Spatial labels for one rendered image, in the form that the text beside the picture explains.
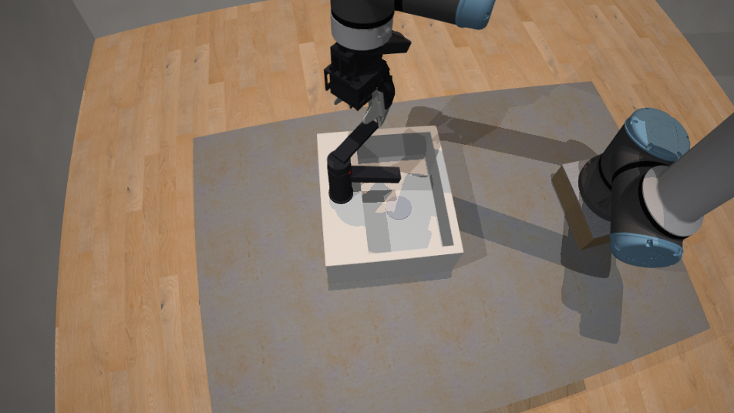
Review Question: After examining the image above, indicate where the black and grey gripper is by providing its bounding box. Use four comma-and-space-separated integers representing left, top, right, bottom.
324, 42, 395, 127

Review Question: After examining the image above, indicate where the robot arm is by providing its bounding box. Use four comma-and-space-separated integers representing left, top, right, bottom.
330, 0, 734, 268

